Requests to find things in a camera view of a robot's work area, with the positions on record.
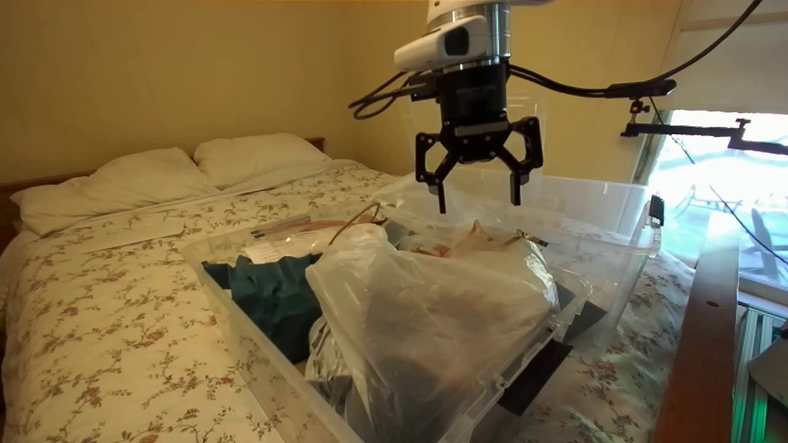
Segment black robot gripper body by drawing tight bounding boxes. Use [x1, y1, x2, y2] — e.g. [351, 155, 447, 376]
[435, 61, 515, 165]

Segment clear plastic storage bin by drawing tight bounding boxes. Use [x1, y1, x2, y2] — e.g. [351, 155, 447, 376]
[182, 213, 595, 443]
[371, 165, 666, 356]

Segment black bin latch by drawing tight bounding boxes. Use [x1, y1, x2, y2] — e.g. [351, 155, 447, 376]
[497, 336, 575, 420]
[560, 297, 610, 345]
[646, 193, 666, 230]

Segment white plastic bag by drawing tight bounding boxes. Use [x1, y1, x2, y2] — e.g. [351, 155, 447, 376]
[303, 166, 560, 443]

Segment white pillow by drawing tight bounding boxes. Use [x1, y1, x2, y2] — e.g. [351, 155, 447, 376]
[7, 145, 220, 241]
[191, 131, 335, 193]

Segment window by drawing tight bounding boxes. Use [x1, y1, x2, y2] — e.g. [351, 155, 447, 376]
[646, 109, 788, 289]

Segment teal cloth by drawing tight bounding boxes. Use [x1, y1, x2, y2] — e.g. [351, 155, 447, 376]
[202, 254, 324, 369]

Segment wooden footboard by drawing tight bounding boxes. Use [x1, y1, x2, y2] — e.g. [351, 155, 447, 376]
[651, 216, 740, 443]

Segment gray round object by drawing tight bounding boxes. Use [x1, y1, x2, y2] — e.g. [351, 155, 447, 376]
[746, 336, 788, 411]

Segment floral bedspread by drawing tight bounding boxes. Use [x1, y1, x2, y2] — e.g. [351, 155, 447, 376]
[0, 157, 698, 443]

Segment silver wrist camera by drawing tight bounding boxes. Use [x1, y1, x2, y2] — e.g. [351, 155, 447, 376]
[390, 16, 497, 74]

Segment thick black cable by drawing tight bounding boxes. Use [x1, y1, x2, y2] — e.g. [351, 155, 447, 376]
[504, 0, 768, 101]

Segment black cable bundle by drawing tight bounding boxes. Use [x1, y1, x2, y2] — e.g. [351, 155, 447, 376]
[346, 65, 447, 122]

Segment brown rope handle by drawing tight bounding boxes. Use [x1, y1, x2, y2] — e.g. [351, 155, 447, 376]
[326, 201, 389, 246]

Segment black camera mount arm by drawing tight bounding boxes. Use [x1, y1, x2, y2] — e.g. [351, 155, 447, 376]
[606, 78, 788, 157]

